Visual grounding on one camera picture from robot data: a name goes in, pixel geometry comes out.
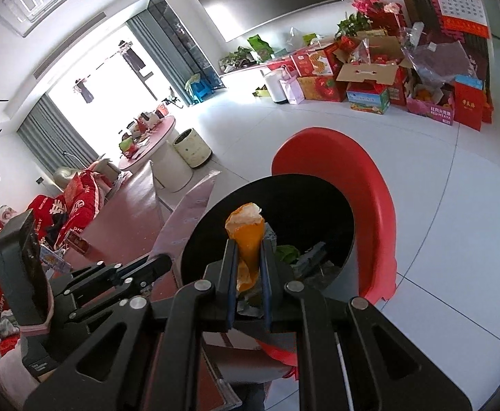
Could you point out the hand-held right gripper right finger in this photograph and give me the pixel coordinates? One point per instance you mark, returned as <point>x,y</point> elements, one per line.
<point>267,299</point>

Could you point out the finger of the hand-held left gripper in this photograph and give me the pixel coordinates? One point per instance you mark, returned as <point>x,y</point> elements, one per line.
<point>100,297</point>
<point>138,267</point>

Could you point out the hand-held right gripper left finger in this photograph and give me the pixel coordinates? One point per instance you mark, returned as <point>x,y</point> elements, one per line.
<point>229,299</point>

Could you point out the green snack bag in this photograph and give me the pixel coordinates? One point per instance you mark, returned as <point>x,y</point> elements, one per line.
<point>288,254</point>

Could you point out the blue plastic bag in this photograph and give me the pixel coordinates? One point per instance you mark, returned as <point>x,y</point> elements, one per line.
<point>312,257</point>

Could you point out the orange peel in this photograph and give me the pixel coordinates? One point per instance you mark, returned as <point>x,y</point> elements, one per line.
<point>245,231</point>

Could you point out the black trash bin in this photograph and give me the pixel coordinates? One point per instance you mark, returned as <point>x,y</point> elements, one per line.
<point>301,209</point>

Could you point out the red covered sofa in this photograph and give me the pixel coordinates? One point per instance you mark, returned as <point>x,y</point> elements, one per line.
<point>78,205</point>

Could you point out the beige armchair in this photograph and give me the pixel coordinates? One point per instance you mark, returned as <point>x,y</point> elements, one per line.
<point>65,175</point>

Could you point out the round coffee table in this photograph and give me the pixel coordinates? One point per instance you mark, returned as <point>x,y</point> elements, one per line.
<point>155,141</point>

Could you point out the small pale green bin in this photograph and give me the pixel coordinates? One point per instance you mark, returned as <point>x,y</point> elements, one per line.
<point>194,147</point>

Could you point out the grey curtain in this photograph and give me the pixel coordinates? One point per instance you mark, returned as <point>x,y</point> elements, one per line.
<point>52,132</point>
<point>151,47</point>

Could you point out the red plastic chair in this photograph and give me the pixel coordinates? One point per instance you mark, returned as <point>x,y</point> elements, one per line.
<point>361,188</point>

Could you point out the hanging dark clothes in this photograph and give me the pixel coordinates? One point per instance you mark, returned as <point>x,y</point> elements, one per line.
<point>85,90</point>
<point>133,56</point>

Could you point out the blue plastic stool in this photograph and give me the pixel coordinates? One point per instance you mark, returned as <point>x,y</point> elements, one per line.
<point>199,90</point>

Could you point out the pink gift bag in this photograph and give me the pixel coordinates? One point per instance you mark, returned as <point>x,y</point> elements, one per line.
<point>292,90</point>

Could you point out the white cylindrical bin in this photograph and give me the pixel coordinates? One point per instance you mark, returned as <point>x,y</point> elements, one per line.
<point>273,87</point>

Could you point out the red box with tomato print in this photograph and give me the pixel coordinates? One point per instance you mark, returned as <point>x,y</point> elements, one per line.
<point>320,89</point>

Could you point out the glass cabinet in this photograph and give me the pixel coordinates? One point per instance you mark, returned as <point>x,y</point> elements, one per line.
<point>194,55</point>

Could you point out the blue fruit box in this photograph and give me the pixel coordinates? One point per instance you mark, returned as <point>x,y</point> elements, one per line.
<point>367,99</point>

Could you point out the potted green plant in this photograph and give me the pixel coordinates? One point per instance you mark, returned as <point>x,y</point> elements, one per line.
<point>235,59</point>

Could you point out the air vent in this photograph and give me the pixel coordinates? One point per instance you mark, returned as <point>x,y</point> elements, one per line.
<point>70,45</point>

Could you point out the red box with orange print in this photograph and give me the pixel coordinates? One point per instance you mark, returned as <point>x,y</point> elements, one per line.
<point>314,64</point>

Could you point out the open cardboard box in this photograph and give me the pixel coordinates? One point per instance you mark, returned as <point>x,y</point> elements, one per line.
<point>369,72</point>

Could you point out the pink fruit box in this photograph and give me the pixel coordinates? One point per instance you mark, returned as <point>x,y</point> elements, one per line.
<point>432,109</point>

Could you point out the square ceiling fixture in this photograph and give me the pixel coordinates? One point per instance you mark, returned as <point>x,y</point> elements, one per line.
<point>35,2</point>

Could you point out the red gift bag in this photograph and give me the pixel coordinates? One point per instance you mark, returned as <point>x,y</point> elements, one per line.
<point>468,105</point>

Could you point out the clear plastic wrapping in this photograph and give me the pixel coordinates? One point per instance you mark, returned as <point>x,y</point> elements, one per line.
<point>442,62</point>

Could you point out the red flower bouquet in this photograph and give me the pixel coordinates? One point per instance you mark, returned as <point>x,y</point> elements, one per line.
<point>374,10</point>

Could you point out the wall calendar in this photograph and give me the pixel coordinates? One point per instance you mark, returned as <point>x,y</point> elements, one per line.
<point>462,2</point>

